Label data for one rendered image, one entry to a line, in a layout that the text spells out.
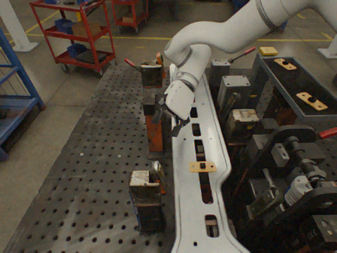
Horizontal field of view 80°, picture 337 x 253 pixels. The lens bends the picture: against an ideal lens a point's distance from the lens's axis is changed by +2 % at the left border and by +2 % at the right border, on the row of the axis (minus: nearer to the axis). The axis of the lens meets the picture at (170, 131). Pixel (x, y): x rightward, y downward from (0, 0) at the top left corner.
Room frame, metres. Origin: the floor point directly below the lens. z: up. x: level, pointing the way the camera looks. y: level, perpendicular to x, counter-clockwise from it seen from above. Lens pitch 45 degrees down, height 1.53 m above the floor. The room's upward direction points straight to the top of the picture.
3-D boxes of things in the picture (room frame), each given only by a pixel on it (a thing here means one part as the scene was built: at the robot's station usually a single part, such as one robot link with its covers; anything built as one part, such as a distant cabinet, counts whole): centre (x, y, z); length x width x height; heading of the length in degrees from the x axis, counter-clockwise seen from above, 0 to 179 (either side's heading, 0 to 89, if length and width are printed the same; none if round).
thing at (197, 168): (0.36, -0.10, 1.01); 0.08 x 0.04 x 0.01; 91
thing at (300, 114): (0.60, -0.43, 1.16); 0.37 x 0.14 x 0.02; 1
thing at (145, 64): (0.95, 0.10, 0.88); 0.15 x 0.11 x 0.36; 91
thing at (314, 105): (0.49, -0.42, 1.17); 0.08 x 0.04 x 0.01; 20
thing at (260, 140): (0.40, -0.30, 0.89); 0.13 x 0.11 x 0.38; 91
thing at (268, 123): (0.46, -0.31, 0.90); 0.05 x 0.05 x 0.40; 1
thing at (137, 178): (0.30, 0.07, 0.87); 0.12 x 0.09 x 0.35; 91
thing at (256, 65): (0.86, -0.43, 0.92); 0.08 x 0.08 x 0.44; 1
